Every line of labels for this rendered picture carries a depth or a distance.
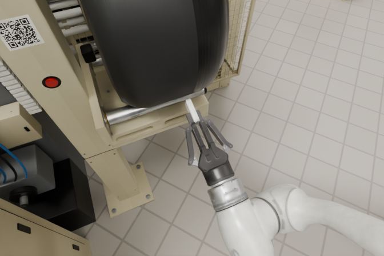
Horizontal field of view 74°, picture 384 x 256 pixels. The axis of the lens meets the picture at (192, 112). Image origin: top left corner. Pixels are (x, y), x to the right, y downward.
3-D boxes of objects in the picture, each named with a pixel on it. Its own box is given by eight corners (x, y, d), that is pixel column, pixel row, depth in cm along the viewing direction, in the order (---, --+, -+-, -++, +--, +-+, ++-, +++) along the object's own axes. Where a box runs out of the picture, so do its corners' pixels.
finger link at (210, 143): (215, 158, 65) (220, 156, 65) (199, 119, 68) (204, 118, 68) (213, 161, 68) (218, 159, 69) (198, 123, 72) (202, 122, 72)
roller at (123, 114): (107, 129, 81) (103, 122, 78) (104, 118, 84) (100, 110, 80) (207, 96, 89) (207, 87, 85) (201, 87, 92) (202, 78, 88)
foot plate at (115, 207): (111, 218, 149) (110, 217, 147) (101, 177, 163) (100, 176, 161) (154, 200, 155) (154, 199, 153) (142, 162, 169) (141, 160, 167)
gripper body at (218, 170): (240, 174, 62) (225, 139, 65) (209, 187, 60) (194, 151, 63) (233, 177, 69) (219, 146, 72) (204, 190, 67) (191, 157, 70)
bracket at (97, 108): (104, 145, 81) (95, 129, 73) (84, 63, 102) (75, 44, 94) (115, 142, 82) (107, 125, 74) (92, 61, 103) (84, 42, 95)
